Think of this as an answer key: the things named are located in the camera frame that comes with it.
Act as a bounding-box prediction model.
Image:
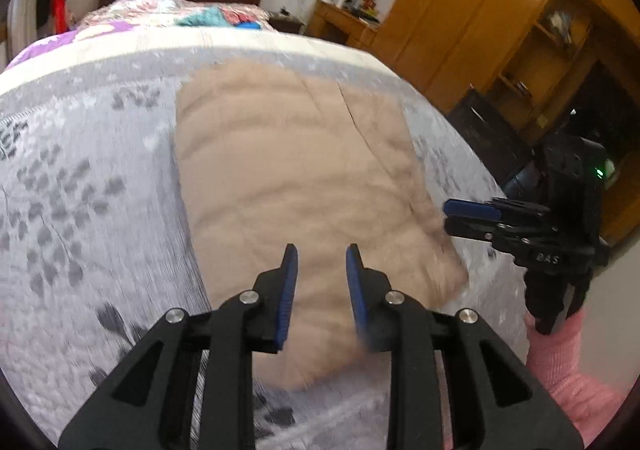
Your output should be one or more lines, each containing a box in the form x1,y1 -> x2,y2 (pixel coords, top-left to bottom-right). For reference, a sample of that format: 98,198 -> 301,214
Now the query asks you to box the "person's right forearm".
524,306 -> 637,447

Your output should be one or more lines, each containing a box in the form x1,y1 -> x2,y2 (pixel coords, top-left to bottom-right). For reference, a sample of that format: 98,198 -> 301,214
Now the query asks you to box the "dark nightstand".
269,8 -> 307,36

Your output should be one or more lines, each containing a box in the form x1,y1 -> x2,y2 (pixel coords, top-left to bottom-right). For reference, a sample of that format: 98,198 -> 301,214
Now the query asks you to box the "wooden wardrobe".
359,0 -> 640,251

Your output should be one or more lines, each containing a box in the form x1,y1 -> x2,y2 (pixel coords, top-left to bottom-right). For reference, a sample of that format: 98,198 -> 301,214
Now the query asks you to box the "red hanging cloth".
49,0 -> 70,33

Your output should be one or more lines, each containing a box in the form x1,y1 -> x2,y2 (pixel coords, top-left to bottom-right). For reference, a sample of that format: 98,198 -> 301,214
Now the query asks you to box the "tan quilted down jacket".
172,60 -> 471,393

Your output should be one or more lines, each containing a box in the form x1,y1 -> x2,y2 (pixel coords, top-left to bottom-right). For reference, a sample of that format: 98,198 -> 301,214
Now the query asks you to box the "bed with grey floral cover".
0,27 -> 540,450

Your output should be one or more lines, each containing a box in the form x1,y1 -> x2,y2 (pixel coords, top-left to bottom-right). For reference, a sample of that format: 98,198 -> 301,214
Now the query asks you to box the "dark box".
444,88 -> 535,185

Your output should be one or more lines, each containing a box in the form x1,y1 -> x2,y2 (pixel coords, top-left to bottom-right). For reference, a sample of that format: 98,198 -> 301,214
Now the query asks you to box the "wooden desk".
305,0 -> 380,51

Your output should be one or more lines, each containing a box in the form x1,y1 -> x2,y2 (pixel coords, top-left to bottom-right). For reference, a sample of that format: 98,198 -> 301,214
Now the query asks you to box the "person's right hand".
523,266 -> 594,335

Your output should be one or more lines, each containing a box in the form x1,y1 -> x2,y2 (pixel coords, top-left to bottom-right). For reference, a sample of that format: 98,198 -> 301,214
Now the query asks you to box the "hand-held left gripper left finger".
57,243 -> 299,450

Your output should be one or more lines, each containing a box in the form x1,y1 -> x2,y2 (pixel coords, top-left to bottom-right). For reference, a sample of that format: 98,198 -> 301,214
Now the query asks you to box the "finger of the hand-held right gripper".
443,198 -> 552,225
443,215 -> 503,243

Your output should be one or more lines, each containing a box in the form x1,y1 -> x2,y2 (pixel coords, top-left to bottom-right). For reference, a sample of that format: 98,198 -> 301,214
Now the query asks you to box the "colourful floral quilt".
4,0 -> 279,71

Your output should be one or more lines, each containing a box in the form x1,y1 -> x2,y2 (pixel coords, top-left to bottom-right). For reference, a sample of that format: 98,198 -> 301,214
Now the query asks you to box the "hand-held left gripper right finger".
345,243 -> 584,450

